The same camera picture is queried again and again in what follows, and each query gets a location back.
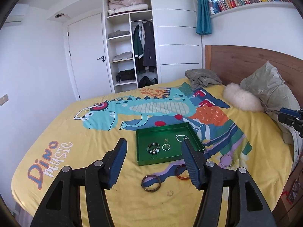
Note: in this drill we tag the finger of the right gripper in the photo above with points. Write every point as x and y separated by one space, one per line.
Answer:
291 112
289 119

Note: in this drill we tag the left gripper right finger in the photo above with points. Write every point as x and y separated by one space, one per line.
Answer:
246 205

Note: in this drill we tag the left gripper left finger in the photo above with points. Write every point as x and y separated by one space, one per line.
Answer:
61 203

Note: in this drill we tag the thin silver bangle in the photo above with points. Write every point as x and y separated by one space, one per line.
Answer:
226 161

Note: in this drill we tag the amber translucent bangle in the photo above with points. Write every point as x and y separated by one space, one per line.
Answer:
180 169

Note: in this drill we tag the dark brown bangle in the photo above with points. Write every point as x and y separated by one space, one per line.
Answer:
151 183

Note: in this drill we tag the twisted silver hoop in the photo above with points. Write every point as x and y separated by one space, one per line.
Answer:
166 147

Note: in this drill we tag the grey-green duvet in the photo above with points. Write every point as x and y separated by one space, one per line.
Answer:
268 85

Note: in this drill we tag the white fluffy pillow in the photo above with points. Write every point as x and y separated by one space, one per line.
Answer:
242 99

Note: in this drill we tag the wooden headboard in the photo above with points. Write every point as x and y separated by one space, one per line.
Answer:
234 63

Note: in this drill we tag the yellow dinosaur bedspread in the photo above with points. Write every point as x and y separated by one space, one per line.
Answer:
87 129

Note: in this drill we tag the grey crumpled garment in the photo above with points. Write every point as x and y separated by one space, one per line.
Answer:
202 78

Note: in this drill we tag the green metallic tray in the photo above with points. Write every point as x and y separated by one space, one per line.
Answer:
150 141

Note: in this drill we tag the teal curtain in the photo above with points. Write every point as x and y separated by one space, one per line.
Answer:
204 26

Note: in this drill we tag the folded black clothes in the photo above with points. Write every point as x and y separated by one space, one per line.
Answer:
125 75

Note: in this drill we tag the white door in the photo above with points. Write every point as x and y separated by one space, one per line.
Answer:
85 47

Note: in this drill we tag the open white wardrobe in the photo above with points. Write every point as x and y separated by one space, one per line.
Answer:
178 47

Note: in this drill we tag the dark hanging jackets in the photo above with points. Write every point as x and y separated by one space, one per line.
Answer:
144 47

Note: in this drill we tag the white air conditioner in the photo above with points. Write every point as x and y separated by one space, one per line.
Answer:
17 15

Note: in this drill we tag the folded white bedding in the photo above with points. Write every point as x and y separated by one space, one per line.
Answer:
121 6

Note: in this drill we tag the wall light switch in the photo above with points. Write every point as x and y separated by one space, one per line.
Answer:
4 99

